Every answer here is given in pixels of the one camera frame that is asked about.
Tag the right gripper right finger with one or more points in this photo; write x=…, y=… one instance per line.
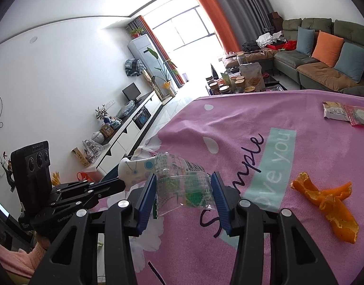
x=295, y=257

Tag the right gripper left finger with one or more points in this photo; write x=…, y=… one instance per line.
x=72, y=257

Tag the orange peel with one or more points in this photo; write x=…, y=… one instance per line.
x=330, y=204

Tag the patterned paper cup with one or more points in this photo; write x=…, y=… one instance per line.
x=134, y=172

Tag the clear green printed plastic bag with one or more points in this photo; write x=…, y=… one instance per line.
x=181, y=183

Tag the pink sleeve left forearm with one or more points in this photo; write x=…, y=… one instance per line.
x=20, y=262

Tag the person left hand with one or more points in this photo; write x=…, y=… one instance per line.
x=42, y=241

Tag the orange plastic bag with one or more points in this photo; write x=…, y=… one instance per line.
x=83, y=176

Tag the white black tv cabinet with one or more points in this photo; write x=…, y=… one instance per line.
x=125, y=139

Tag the pink floral tablecloth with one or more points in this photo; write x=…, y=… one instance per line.
x=259, y=143

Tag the small black monitor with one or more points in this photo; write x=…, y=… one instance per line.
x=132, y=92

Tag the beige snack packet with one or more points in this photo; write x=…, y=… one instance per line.
x=334, y=111

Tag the red snack packet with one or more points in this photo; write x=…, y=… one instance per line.
x=355, y=115

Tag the tall green potted plant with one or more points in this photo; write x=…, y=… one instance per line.
x=162, y=75

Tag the white floor air conditioner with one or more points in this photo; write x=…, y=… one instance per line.
x=137, y=47

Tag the glass coffee table with jars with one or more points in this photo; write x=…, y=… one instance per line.
x=248, y=78

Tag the blue cushion near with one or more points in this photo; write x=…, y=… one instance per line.
x=351, y=61

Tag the blue cushion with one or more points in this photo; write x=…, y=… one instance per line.
x=305, y=40
x=351, y=61

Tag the green sectional sofa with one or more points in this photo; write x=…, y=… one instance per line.
x=310, y=73

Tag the brown ottoman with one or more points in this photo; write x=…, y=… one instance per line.
x=230, y=61

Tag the orange cushion far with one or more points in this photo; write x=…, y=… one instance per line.
x=328, y=48

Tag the blue cushion far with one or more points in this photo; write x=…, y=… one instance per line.
x=305, y=40

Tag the grey curtain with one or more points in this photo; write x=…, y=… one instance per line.
x=248, y=19

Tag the orange curtain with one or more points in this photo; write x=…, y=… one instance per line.
x=221, y=25

